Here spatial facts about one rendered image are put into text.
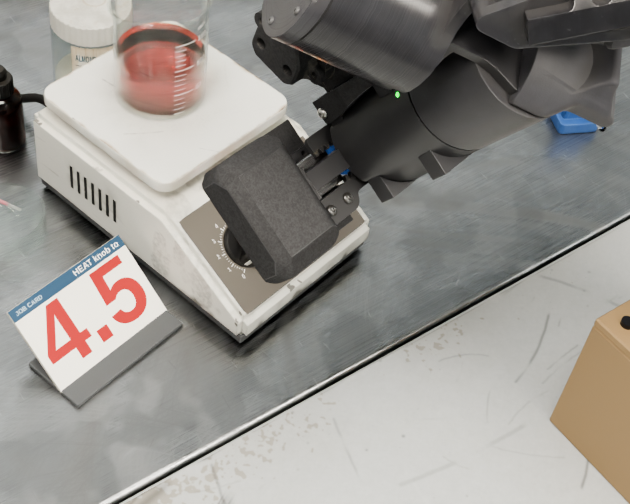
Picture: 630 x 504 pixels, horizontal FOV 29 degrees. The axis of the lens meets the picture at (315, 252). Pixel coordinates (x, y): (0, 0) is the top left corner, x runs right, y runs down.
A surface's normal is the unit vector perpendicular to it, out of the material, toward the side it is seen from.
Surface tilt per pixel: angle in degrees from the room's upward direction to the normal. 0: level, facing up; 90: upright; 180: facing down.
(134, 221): 90
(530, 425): 0
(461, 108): 96
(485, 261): 0
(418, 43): 70
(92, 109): 0
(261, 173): 35
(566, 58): 41
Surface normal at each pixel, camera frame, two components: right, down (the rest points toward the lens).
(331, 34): 0.01, 0.81
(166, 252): -0.66, 0.51
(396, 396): 0.11, -0.65
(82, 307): 0.57, -0.14
